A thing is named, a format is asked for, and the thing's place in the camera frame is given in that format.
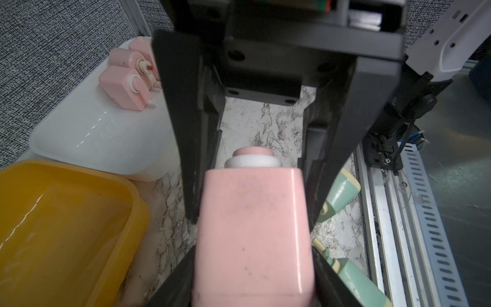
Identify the green sharpener front right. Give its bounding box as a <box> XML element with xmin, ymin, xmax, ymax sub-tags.
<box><xmin>317</xmin><ymin>168</ymin><xmax>361</xmax><ymax>223</ymax></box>

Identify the pink sharpener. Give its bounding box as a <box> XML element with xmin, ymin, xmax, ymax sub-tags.
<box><xmin>98</xmin><ymin>65</ymin><xmax>158</xmax><ymax>111</ymax></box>
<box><xmin>109</xmin><ymin>48</ymin><xmax>153</xmax><ymax>75</ymax></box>
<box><xmin>129</xmin><ymin>37</ymin><xmax>161</xmax><ymax>81</ymax></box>
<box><xmin>192</xmin><ymin>147</ymin><xmax>315</xmax><ymax>306</ymax></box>

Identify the green sharpener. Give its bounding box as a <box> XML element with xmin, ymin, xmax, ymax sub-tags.
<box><xmin>312</xmin><ymin>237</ymin><xmax>393</xmax><ymax>307</ymax></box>
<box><xmin>317</xmin><ymin>168</ymin><xmax>361</xmax><ymax>223</ymax></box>

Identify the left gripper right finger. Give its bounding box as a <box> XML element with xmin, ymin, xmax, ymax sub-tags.
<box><xmin>311</xmin><ymin>246</ymin><xmax>362</xmax><ymax>307</ymax></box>

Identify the aluminium front rail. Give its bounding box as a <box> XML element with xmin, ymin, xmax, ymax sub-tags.
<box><xmin>354</xmin><ymin>144</ymin><xmax>469</xmax><ymax>306</ymax></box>

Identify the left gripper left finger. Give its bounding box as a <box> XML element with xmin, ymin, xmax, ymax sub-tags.
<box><xmin>145</xmin><ymin>246</ymin><xmax>196</xmax><ymax>307</ymax></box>

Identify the yellow plastic tray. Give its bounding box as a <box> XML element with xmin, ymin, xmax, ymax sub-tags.
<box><xmin>1</xmin><ymin>159</ymin><xmax>149</xmax><ymax>306</ymax></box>

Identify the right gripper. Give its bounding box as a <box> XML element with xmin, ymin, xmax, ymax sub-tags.
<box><xmin>161</xmin><ymin>1</ymin><xmax>408</xmax><ymax>228</ymax></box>

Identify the white plastic tray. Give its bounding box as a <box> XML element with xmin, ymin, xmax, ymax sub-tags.
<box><xmin>29</xmin><ymin>59</ymin><xmax>180</xmax><ymax>182</ymax></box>

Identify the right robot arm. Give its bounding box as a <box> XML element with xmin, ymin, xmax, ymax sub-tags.
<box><xmin>152</xmin><ymin>1</ymin><xmax>490</xmax><ymax>223</ymax></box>

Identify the green sharpener front left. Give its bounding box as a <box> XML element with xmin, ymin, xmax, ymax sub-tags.
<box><xmin>312</xmin><ymin>237</ymin><xmax>393</xmax><ymax>307</ymax></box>

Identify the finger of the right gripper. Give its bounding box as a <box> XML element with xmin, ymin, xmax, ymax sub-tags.
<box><xmin>152</xmin><ymin>30</ymin><xmax>226</xmax><ymax>224</ymax></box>

